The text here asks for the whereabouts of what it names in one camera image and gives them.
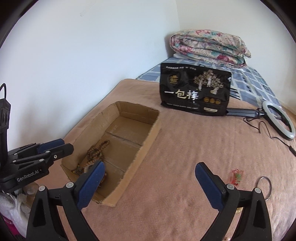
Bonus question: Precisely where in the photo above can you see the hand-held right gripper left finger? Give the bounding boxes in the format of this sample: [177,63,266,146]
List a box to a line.
[26,161,105,241]

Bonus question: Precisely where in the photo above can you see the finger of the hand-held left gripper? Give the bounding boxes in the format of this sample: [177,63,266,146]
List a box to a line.
[8,138,65,159]
[9,143,74,173]

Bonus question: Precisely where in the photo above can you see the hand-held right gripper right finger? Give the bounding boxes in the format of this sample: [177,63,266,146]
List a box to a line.
[195,162,272,241]

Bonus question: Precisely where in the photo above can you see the red string green bead charm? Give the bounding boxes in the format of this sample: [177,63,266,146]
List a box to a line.
[228,169,245,186]

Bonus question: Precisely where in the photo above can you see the cardboard box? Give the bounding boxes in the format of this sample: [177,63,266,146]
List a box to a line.
[60,101,162,207]

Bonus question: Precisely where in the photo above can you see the silver wire bangle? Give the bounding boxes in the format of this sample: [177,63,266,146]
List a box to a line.
[254,176,272,201]

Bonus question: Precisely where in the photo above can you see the white plastic bag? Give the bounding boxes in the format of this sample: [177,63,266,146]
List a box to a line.
[0,192,31,237]

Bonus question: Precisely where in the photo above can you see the pink fleece blanket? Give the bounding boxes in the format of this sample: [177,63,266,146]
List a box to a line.
[23,79,296,241]

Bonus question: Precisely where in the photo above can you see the pink bag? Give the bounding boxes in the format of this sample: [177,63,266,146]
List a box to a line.
[3,218,19,235]

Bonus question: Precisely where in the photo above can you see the black snack bag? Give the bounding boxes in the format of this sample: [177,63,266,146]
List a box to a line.
[159,62,232,117]

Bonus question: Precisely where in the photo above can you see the blue checked bedsheet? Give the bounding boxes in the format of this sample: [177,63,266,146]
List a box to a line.
[135,57,283,112]

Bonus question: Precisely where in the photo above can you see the folded floral quilt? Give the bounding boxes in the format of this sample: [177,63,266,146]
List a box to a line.
[169,29,252,68]

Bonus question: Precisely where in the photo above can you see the brown wooden bead necklace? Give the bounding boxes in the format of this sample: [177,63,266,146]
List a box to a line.
[72,140,110,183]

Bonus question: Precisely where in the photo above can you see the black ring light stand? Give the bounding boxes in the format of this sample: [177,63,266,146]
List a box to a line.
[225,108,266,118]

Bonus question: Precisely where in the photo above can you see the black ring light cable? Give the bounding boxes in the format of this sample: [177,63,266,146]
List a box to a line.
[243,116,296,156]

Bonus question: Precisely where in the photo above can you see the white ring light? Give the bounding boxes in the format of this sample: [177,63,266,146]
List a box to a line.
[262,100,296,139]

